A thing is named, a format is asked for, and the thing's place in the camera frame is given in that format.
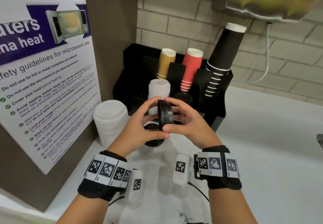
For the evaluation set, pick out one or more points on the person's left hand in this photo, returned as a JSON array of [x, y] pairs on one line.
[[133, 130]]

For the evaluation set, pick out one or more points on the person's right hand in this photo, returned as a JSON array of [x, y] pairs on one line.
[[199, 130]]

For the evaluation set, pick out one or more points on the stack of white lids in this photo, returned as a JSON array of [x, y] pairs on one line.
[[108, 115], [159, 87]]

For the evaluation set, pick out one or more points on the thin stack of black lids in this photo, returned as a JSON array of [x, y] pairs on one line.
[[164, 112]]

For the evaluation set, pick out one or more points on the short stack of black lids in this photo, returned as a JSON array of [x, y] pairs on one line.
[[181, 96]]

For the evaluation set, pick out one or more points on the black cup and lid organizer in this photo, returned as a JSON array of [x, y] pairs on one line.
[[131, 67]]

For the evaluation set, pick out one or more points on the person's left forearm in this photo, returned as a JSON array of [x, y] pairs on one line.
[[83, 211]]

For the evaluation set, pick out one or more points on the right marker wristband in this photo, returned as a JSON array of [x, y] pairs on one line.
[[217, 164]]

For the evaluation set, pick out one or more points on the marker wristband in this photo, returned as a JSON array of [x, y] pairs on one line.
[[106, 169], [217, 164]]

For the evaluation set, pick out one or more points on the left marker wristband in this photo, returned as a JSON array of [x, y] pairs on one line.
[[106, 169]]

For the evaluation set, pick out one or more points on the stack of red paper cups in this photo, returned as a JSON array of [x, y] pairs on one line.
[[191, 64]]

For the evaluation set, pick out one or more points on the stack of gold paper cups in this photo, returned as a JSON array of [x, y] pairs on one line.
[[165, 62]]

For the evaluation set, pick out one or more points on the stack of black paper cups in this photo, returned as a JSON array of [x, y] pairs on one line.
[[224, 47]]

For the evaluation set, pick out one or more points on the microwave safety poster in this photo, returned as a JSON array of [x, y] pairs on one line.
[[50, 92]]

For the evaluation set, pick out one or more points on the steel sink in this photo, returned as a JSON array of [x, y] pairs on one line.
[[320, 140]]

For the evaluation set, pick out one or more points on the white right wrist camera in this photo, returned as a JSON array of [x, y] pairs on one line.
[[180, 167]]

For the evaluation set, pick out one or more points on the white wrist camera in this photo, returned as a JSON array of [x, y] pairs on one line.
[[136, 183], [180, 167]]

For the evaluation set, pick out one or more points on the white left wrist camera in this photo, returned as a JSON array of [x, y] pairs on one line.
[[136, 183]]

